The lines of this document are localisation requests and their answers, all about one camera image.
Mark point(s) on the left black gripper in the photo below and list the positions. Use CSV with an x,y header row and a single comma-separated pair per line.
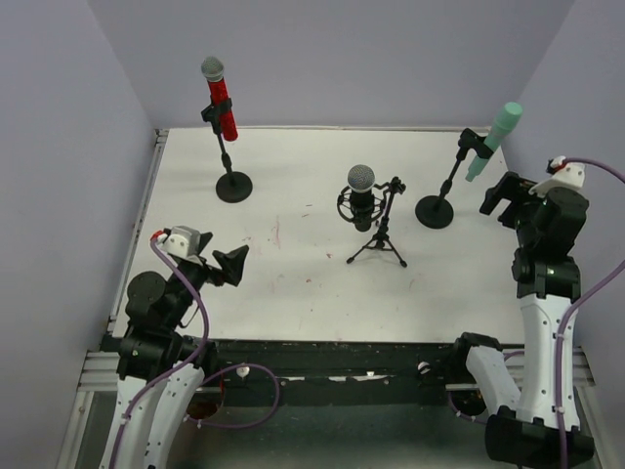
x,y
215,269

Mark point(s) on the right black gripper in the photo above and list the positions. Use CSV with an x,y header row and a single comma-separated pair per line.
x,y
504,196

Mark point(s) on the black round-base stand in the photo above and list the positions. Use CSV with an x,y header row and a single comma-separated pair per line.
x,y
435,211
233,186

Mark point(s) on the mint green toy microphone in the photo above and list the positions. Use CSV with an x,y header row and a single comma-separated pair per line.
x,y
504,123

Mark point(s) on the black tripod shock-mount stand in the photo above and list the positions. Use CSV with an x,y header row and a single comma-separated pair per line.
x,y
380,240

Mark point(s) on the black glitter microphone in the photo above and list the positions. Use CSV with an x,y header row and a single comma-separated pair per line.
x,y
361,181

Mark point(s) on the red glitter microphone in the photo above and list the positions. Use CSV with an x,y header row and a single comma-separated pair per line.
x,y
213,71

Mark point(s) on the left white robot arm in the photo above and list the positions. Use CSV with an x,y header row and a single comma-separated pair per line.
x,y
165,352

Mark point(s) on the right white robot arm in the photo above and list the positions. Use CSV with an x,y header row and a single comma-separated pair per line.
x,y
535,424

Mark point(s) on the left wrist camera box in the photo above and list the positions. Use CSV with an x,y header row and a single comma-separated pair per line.
x,y
182,242

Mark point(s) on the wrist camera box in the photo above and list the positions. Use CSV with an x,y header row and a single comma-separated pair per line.
x,y
562,174
182,242

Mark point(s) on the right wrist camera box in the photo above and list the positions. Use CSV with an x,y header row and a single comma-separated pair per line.
x,y
562,174

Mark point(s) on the black front mounting rail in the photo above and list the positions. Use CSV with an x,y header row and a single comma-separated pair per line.
x,y
321,373

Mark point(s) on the aluminium extrusion frame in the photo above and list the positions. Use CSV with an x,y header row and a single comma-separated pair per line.
x,y
97,377

